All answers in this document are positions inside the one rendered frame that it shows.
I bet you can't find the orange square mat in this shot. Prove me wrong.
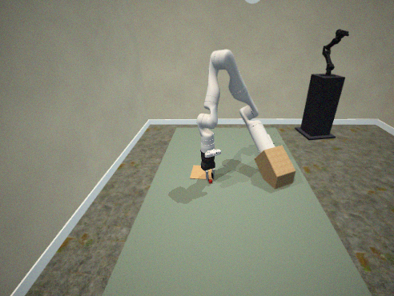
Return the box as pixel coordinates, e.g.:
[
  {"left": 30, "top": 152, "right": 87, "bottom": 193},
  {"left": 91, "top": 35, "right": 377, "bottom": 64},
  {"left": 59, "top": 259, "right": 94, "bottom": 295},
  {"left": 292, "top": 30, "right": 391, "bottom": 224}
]
[{"left": 190, "top": 166, "right": 213, "bottom": 180}]

